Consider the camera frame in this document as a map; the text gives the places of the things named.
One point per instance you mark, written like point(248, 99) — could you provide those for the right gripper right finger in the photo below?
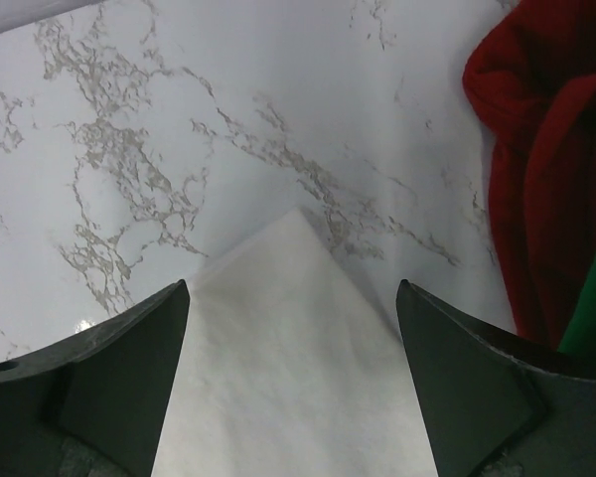
point(495, 404)

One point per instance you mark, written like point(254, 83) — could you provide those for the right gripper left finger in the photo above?
point(94, 403)

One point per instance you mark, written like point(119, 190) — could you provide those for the white Coca-Cola t-shirt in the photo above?
point(286, 370)

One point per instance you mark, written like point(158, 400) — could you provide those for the dark red folded t-shirt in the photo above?
point(532, 82)

